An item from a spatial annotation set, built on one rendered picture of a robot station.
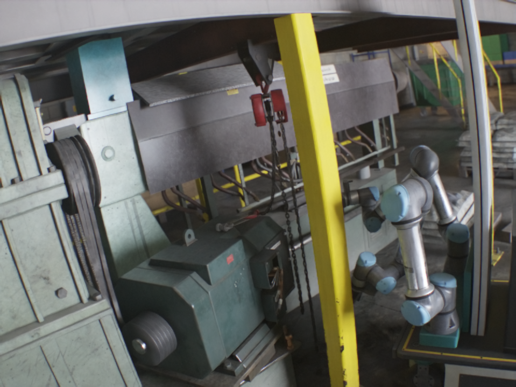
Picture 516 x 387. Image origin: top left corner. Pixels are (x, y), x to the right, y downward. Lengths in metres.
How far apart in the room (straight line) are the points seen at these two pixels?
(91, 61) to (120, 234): 0.87
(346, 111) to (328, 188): 1.66
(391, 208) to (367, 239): 1.90
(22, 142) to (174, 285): 0.73
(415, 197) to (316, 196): 0.35
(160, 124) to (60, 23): 1.20
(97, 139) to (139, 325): 0.93
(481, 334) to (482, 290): 0.22
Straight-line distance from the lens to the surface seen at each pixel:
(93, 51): 2.14
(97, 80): 2.12
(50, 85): 3.55
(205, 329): 1.60
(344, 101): 3.12
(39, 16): 1.10
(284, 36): 1.49
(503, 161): 5.19
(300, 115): 1.49
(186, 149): 2.24
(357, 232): 3.23
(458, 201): 3.72
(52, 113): 6.91
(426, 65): 10.57
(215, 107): 2.37
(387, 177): 3.49
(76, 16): 1.12
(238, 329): 1.78
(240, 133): 2.44
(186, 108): 2.27
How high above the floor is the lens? 1.48
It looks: 14 degrees down
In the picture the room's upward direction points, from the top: 11 degrees counter-clockwise
